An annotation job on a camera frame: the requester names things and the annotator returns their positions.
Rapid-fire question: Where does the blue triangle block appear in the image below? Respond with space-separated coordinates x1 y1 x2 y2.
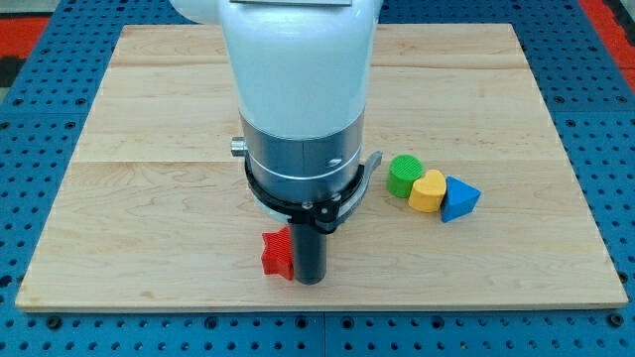
441 176 481 222

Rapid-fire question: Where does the red star block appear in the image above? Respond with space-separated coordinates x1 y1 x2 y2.
261 226 294 281

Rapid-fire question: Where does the light wooden board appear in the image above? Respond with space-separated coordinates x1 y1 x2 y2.
16 24 628 312

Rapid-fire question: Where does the green cylinder block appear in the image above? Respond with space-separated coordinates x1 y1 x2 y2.
387 155 424 198

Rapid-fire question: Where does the black clamp ring with lever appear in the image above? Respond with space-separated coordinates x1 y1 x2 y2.
243 151 384 235

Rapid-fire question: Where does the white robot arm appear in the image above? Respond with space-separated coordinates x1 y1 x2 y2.
171 0 383 203

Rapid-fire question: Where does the yellow heart block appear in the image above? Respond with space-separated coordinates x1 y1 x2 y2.
408 170 446 213

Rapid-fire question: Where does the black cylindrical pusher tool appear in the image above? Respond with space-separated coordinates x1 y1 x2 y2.
290 223 327 285

